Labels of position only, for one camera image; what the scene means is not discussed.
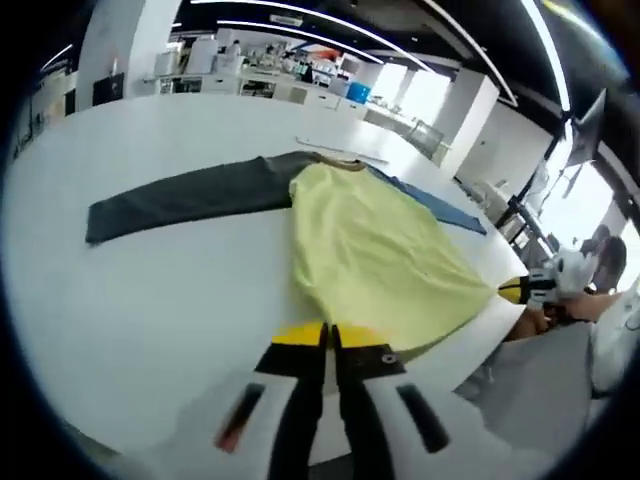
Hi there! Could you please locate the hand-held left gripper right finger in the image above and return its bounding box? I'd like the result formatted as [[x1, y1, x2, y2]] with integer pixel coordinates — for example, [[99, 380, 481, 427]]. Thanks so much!
[[329, 323, 507, 480]]

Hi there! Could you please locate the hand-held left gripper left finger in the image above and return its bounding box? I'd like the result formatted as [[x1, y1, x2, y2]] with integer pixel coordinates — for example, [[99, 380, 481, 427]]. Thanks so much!
[[148, 321, 330, 480]]

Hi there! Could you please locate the yellow blue black garment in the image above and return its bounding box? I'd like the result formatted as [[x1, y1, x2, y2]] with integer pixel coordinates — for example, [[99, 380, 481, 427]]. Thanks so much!
[[85, 150, 495, 365]]

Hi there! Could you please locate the white outline template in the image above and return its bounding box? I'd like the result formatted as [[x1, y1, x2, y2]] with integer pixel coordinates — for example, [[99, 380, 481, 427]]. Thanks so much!
[[293, 136, 392, 166]]

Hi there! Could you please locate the long ceiling light strip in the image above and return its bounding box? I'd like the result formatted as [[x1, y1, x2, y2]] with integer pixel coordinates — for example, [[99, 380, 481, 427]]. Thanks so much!
[[519, 0, 572, 115]]

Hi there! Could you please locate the blue storage bin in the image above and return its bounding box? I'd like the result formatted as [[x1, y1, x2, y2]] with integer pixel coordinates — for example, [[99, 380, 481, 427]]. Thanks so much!
[[346, 81, 373, 105]]

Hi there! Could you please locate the white counter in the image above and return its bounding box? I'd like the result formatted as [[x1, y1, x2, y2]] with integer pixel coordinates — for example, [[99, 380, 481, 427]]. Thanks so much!
[[144, 72, 351, 112]]

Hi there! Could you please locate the black screen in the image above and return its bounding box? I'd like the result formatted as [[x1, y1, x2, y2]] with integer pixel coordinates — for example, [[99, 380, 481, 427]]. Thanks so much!
[[92, 72, 126, 108]]

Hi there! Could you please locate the wire mesh chair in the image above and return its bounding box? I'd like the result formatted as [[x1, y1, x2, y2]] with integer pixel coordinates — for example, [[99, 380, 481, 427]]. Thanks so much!
[[408, 119, 447, 162]]

